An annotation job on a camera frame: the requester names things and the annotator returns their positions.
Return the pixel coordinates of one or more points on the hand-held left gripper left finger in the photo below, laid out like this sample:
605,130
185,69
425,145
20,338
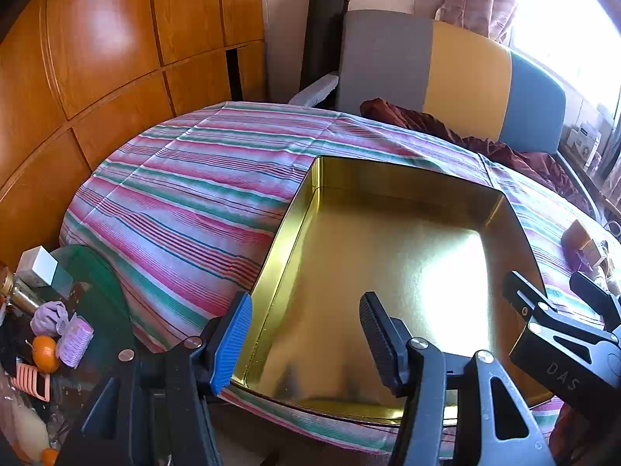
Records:
233,340

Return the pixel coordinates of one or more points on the white bed rail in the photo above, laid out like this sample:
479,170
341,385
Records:
315,90

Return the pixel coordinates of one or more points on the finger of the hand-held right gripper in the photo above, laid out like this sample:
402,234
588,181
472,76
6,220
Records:
596,298
526,296

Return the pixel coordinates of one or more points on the black rolled mat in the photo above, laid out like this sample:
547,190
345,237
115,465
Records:
320,34

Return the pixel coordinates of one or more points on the orange-brown box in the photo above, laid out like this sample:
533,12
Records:
576,235

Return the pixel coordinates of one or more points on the grey yellow blue headboard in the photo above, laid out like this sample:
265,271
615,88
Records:
388,58

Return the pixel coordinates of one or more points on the white carton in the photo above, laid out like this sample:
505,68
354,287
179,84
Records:
584,143

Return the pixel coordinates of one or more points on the grey bed frame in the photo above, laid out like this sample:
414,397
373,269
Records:
580,184

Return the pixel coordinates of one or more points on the cream bottle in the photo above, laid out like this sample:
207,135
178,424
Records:
29,432

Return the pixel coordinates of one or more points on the pink comb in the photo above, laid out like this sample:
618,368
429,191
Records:
31,381

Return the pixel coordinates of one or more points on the small orange fruit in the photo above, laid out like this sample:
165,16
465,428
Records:
49,456

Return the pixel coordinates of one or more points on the white square box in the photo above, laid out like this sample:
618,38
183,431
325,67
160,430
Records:
41,264

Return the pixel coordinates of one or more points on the glass side table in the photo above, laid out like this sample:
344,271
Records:
102,276

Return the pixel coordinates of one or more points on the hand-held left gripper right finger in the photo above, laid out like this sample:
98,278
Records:
373,330

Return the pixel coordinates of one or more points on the gold tin box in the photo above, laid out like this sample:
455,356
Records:
388,252

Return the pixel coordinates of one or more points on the gold bottle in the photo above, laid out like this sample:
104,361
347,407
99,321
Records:
22,296

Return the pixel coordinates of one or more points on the striped bedsheet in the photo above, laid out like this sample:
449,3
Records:
194,194

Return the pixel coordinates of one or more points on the purple cloth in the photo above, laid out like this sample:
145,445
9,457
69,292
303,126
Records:
48,315

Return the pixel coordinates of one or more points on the large window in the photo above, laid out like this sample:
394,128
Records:
567,24

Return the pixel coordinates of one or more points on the maroon blanket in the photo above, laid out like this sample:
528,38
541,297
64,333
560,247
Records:
412,116

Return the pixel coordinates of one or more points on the wooden wardrobe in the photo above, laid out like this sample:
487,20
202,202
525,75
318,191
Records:
97,58

